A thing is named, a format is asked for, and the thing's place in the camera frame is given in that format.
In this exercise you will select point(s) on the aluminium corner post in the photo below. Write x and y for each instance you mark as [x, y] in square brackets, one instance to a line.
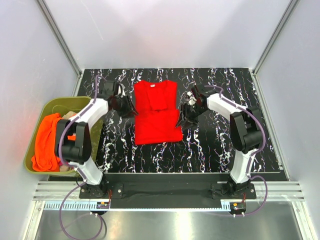
[58, 35]
[276, 34]

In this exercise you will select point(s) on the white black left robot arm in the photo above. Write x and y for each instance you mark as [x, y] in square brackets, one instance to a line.
[73, 145]

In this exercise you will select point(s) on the right aluminium corner post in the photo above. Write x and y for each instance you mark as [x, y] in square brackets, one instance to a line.
[276, 34]

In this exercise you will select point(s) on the aluminium frame rail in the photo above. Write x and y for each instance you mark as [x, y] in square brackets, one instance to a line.
[64, 196]

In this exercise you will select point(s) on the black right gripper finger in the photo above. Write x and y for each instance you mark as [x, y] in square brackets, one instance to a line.
[180, 122]
[189, 123]

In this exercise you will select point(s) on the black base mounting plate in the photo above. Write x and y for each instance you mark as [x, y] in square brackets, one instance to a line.
[168, 191]

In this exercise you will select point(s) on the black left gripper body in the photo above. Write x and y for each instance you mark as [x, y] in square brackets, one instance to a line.
[123, 106]

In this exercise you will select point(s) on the orange t shirt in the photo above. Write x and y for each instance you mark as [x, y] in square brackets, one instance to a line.
[44, 159]

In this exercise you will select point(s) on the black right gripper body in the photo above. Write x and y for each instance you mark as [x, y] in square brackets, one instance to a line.
[191, 112]

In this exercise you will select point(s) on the left aluminium corner post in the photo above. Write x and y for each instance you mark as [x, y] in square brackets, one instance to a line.
[58, 35]

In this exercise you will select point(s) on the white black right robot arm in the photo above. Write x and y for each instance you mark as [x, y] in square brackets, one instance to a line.
[246, 131]

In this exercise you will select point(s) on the left orange connector board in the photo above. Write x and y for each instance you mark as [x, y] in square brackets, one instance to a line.
[103, 205]

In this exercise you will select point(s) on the olive green plastic bin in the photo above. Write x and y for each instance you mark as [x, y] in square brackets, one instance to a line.
[62, 105]

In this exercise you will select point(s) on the red t shirt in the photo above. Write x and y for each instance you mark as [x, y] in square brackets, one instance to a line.
[156, 105]

